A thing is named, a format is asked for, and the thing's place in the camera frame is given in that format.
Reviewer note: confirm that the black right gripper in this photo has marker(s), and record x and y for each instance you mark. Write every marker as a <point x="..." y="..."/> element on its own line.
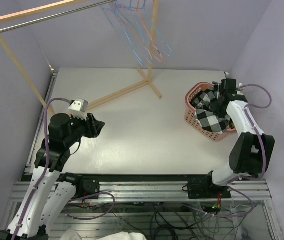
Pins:
<point x="213" y="106"/>

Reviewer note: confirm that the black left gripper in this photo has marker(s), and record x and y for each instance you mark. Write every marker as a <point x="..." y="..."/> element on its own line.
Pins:
<point x="93" y="127"/>

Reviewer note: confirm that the black white checked shirt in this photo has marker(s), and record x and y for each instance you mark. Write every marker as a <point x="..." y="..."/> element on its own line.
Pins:
<point x="207" y="119"/>

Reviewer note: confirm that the blue wire hanger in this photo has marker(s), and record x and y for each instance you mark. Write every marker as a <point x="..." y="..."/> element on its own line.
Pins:
<point x="128" y="13"/>
<point x="122" y="28"/>

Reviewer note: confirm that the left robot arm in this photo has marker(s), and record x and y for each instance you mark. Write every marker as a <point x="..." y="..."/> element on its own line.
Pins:
<point x="49" y="189"/>

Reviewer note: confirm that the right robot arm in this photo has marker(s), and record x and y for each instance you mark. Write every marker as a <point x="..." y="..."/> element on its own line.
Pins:
<point x="250" y="157"/>

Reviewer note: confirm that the pink laundry basket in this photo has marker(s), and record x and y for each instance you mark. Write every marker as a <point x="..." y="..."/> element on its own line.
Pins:
<point x="190" y="114"/>

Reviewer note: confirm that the wooden clothes rack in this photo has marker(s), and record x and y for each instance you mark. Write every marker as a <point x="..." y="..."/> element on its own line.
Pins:
<point x="147" y="81"/>

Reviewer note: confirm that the white cloth under table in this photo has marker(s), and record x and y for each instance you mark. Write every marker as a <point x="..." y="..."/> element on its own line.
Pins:
<point x="73" y="235"/>

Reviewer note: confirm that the metal hanging rod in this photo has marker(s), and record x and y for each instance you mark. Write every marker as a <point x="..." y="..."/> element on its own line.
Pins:
<point x="44" y="9"/>

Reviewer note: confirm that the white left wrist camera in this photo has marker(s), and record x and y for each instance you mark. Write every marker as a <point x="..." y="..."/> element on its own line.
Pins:
<point x="77" y="109"/>

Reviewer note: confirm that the red wire hanger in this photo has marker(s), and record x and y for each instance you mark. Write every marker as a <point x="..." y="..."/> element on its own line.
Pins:
<point x="137" y="21"/>

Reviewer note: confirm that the blue wire hanger on rack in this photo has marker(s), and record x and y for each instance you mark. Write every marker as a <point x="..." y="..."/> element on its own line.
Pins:
<point x="128" y="13"/>

